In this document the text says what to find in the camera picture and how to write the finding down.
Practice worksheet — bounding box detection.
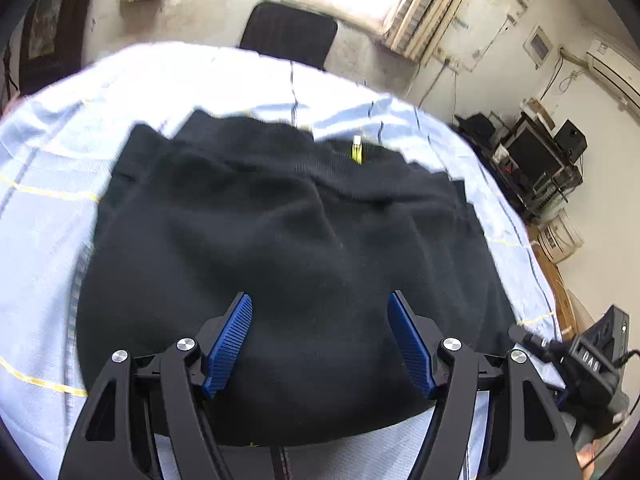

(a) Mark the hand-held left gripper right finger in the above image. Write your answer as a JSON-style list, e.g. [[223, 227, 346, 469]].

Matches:
[[387, 290, 581, 480]]

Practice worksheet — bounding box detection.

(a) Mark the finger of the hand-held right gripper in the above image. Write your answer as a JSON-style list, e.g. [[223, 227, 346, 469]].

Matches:
[[507, 325, 558, 362]]

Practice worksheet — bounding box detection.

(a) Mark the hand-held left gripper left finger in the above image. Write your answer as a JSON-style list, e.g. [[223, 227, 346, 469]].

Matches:
[[57, 291, 254, 480]]

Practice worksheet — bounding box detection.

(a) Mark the black jacket with yellow lining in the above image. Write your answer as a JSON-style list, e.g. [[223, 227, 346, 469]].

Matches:
[[75, 109, 521, 448]]

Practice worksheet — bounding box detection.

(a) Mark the person's right hand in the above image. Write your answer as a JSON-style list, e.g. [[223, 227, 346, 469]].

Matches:
[[575, 439, 608, 473]]

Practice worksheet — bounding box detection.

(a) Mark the wooden table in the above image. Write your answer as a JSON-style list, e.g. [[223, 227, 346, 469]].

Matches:
[[527, 225, 580, 337]]

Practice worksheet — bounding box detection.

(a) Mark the white plastic bucket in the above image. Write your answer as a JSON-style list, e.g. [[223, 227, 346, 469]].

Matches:
[[537, 207, 585, 264]]

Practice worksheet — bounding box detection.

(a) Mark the metal equipment rack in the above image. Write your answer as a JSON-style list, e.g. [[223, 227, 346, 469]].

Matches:
[[492, 110, 584, 222]]

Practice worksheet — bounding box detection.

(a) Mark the black monitor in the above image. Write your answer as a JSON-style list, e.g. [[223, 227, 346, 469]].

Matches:
[[505, 122, 566, 187]]

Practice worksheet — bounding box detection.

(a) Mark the light blue checked bed sheet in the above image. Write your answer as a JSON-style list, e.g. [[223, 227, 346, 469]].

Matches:
[[0, 40, 568, 480]]

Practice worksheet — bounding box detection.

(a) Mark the black speaker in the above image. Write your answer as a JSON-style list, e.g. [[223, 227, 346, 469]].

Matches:
[[456, 112, 497, 150], [552, 119, 587, 163]]

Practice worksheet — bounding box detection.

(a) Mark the white air conditioner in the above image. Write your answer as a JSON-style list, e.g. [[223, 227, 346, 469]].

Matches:
[[585, 39, 640, 112]]

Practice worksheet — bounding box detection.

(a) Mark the white wall box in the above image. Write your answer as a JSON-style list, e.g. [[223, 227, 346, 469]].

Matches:
[[522, 25, 553, 69]]

